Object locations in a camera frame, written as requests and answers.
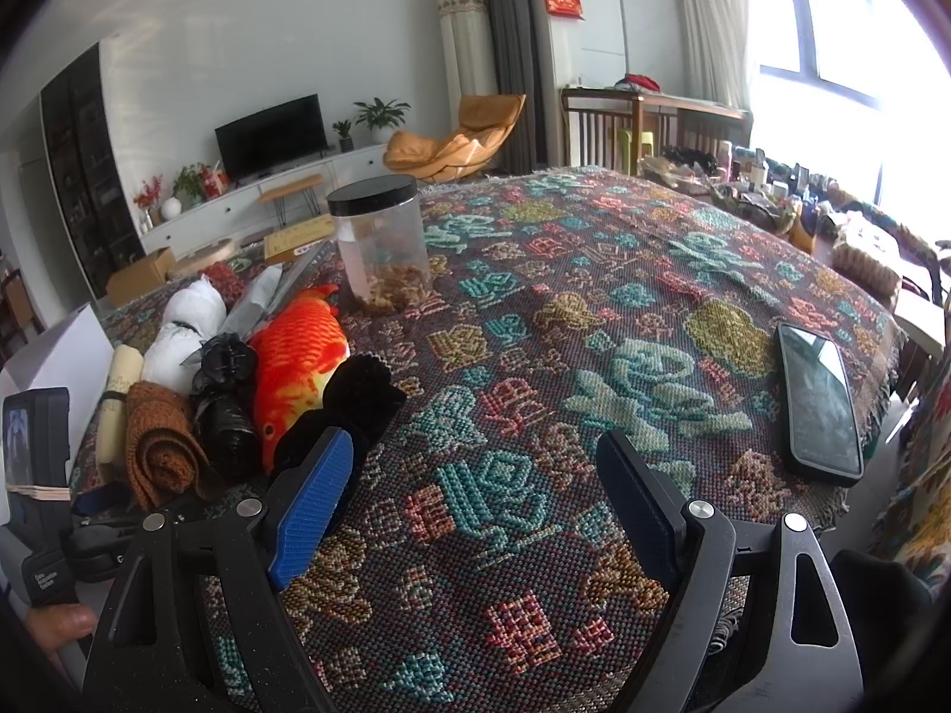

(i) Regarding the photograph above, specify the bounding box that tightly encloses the small wooden bench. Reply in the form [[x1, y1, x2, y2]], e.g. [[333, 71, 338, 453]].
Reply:
[[258, 174, 324, 229]]

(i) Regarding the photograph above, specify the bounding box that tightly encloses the grey plastic mailer bag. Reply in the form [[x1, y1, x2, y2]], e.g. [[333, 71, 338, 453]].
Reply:
[[219, 240, 330, 340]]

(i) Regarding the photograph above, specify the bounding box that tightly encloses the black smartphone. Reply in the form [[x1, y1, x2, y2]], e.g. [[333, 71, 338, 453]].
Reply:
[[777, 322, 864, 488]]

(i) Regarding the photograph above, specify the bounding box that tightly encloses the brown cardboard box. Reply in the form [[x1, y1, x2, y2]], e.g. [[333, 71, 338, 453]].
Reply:
[[106, 248, 176, 307]]

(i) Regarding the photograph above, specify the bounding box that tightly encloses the orange lounge chair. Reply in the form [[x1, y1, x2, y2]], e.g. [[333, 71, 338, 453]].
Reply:
[[383, 95, 527, 184]]

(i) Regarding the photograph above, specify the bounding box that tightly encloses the green potted plant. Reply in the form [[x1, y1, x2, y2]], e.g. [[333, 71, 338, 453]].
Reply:
[[355, 97, 411, 145]]

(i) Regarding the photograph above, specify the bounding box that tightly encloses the flat yellow cardboard box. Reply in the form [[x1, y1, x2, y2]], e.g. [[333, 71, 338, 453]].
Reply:
[[263, 214, 333, 266]]

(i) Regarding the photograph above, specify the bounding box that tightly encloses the white storage box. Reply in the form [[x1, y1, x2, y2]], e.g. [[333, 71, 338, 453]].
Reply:
[[0, 304, 115, 465]]

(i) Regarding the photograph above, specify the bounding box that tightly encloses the small dark potted plant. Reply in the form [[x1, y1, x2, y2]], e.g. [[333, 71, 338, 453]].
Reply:
[[332, 119, 355, 153]]

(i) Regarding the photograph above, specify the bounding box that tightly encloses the white soft bundle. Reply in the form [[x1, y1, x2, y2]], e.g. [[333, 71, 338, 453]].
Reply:
[[140, 275, 227, 396]]

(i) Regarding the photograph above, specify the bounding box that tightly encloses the red patterned pouch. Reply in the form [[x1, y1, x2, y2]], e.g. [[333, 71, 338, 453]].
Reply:
[[201, 263, 245, 309]]

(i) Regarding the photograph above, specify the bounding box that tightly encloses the white tv cabinet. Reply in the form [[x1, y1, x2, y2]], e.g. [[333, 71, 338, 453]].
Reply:
[[142, 145, 387, 258]]

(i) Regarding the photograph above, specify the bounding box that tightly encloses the white floor air conditioner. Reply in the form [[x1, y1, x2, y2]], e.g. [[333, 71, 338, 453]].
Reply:
[[437, 0, 498, 127]]

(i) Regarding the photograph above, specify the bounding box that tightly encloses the black soft roll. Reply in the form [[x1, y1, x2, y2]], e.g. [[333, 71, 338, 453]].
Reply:
[[271, 354, 408, 494]]

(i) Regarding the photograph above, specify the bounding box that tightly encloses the brown knitted cloth roll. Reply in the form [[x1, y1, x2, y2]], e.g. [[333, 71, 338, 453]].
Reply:
[[124, 381, 222, 512]]

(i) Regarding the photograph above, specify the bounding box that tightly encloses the red flowers white vase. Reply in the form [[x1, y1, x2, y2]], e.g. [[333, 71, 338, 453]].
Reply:
[[134, 175, 184, 225]]

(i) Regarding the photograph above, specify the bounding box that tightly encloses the dark grey curtain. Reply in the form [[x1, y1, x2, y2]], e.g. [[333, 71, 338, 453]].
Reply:
[[489, 0, 561, 174]]

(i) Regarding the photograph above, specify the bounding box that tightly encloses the black display cabinet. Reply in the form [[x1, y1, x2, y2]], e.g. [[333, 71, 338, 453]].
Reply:
[[39, 45, 143, 299]]

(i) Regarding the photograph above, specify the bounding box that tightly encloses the black bag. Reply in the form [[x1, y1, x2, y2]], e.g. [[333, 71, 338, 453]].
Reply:
[[184, 332, 263, 484]]

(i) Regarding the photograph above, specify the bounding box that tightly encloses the person's left hand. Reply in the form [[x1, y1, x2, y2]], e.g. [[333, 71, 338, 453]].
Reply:
[[24, 604, 97, 657]]

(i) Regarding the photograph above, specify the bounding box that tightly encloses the black television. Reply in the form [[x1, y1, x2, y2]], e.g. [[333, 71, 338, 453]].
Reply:
[[215, 93, 328, 182]]

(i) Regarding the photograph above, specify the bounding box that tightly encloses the clear jar black lid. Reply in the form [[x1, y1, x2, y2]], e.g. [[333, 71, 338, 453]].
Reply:
[[328, 174, 432, 314]]

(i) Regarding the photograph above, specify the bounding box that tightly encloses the beige mat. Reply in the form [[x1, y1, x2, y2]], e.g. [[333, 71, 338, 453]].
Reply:
[[95, 345, 143, 473]]

